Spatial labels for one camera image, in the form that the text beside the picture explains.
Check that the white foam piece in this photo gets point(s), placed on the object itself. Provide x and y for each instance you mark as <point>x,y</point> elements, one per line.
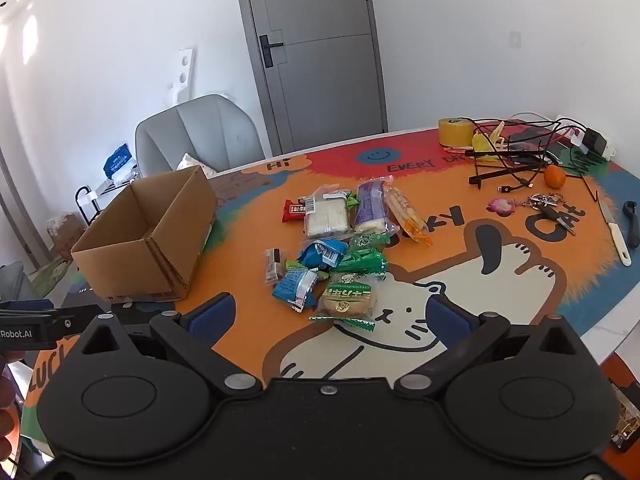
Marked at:
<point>182,75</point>

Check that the yellow banana peel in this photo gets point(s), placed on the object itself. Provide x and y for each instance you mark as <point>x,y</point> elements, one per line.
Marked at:
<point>482,142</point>

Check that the green white snack packet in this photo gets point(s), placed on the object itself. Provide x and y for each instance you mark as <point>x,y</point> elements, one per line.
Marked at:
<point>369,243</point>

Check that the black stool frame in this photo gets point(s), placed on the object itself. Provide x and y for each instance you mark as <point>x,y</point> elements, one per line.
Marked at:
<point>82,205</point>

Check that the bunch of keys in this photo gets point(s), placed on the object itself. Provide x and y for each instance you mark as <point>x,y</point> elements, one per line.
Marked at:
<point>547,207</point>

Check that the white power strip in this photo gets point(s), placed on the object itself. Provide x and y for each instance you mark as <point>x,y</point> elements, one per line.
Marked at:
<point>611,149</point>

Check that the grey chair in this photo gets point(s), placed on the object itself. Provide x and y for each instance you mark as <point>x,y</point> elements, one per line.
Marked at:
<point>200,127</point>

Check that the white dotted cushion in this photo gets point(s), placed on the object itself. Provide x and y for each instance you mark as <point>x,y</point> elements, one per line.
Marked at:
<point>192,166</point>

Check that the person's left hand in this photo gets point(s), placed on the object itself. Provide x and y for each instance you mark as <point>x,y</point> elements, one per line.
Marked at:
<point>7,410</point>

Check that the black charger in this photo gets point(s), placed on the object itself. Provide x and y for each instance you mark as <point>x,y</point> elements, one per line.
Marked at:
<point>594,140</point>

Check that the black peeler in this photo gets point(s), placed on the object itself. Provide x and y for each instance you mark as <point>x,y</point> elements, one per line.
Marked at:
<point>633,225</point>

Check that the grey door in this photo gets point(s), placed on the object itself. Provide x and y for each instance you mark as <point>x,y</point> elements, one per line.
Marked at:
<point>320,60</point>

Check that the round cake snack packet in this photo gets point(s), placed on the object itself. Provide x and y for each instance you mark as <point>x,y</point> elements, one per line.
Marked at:
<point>345,302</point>

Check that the brown snack bar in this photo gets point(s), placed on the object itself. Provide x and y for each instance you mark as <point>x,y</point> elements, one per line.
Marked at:
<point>273,265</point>

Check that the yellow tape roll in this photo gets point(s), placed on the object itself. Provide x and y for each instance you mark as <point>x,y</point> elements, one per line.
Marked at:
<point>455,132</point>

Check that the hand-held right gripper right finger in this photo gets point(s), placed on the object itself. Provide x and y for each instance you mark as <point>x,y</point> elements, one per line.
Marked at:
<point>446,317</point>

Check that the blue snack packet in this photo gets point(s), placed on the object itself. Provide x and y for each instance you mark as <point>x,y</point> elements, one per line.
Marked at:
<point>295,287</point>
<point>322,254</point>

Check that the purple bread packet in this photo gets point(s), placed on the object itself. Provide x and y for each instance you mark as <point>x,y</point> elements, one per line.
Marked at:
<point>371,205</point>

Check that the brown cardboard box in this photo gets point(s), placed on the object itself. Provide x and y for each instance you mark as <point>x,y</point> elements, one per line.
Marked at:
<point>120,265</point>

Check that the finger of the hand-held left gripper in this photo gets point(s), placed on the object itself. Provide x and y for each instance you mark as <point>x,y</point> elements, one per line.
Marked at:
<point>75,317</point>

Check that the orange stick snack packet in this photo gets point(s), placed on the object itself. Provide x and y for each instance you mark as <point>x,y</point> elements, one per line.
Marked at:
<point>407,216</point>

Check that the small cardboard box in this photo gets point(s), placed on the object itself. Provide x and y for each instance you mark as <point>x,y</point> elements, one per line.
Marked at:
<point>65,237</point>

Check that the red snack bar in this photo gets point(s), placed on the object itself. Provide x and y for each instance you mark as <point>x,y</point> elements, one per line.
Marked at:
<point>293,210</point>

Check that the white bread packet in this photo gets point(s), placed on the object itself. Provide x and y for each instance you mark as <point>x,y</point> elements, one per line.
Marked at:
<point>326,216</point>

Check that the blue plastic bag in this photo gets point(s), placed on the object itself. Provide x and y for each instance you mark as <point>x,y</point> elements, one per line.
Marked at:
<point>119,162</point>

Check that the orange tangerine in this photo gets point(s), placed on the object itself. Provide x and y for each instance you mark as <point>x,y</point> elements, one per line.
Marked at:
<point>554,176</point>

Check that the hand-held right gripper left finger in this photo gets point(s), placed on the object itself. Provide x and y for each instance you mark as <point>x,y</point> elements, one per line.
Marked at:
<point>215,317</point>

